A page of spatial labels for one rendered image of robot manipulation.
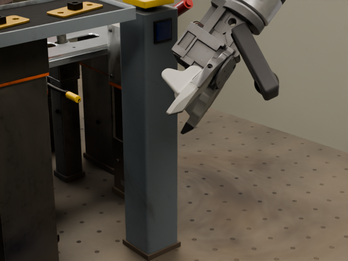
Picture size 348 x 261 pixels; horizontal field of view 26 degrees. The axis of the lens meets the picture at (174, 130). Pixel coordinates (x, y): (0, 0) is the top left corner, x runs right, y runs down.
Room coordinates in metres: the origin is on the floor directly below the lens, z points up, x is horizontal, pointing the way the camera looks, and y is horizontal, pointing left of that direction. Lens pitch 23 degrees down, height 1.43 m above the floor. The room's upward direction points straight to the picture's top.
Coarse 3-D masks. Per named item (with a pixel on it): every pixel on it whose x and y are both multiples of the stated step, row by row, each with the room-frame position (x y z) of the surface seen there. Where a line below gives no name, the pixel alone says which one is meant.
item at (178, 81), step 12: (168, 72) 1.02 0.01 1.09; (180, 72) 1.03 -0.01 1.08; (192, 72) 1.03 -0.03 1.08; (168, 84) 1.01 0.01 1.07; (180, 84) 1.01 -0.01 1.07; (192, 84) 1.00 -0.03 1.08; (204, 84) 1.01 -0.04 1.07; (180, 96) 0.99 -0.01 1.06; (192, 96) 0.99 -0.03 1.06; (180, 108) 0.98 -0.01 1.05
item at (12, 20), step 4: (0, 16) 1.00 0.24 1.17; (4, 16) 1.00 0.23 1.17; (8, 16) 1.04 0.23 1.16; (12, 16) 1.04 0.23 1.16; (16, 16) 1.04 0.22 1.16; (0, 20) 0.99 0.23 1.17; (4, 20) 1.00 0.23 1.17; (8, 20) 1.01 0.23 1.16; (12, 20) 1.01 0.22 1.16; (16, 20) 1.01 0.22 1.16; (20, 20) 1.01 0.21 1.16; (24, 20) 1.01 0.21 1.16; (28, 20) 1.02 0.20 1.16; (0, 24) 0.99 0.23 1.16; (4, 24) 0.99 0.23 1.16; (8, 24) 0.99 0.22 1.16; (12, 24) 1.00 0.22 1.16; (16, 24) 1.00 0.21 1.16; (0, 28) 0.98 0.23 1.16
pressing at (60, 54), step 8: (80, 32) 1.54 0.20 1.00; (88, 32) 1.54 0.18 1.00; (96, 32) 1.54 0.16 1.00; (104, 32) 1.54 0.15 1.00; (48, 40) 1.47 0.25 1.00; (88, 40) 1.47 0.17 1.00; (96, 40) 1.47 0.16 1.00; (104, 40) 1.47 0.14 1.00; (48, 48) 1.42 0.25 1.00; (56, 48) 1.42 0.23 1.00; (64, 48) 1.42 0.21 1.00; (72, 48) 1.42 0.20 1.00; (80, 48) 1.42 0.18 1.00; (88, 48) 1.41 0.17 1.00; (96, 48) 1.41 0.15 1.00; (104, 48) 1.42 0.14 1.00; (56, 56) 1.36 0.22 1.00; (64, 56) 1.36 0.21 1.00; (72, 56) 1.37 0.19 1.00; (80, 56) 1.38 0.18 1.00; (88, 56) 1.39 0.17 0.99; (96, 56) 1.40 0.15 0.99; (56, 64) 1.35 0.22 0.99
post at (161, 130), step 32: (128, 32) 1.16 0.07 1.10; (128, 64) 1.17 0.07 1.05; (160, 64) 1.15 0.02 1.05; (128, 96) 1.17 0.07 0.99; (160, 96) 1.15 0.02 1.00; (128, 128) 1.17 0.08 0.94; (160, 128) 1.15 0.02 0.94; (128, 160) 1.17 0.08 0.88; (160, 160) 1.15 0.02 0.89; (128, 192) 1.17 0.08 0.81; (160, 192) 1.15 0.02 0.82; (128, 224) 1.18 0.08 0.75; (160, 224) 1.15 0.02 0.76
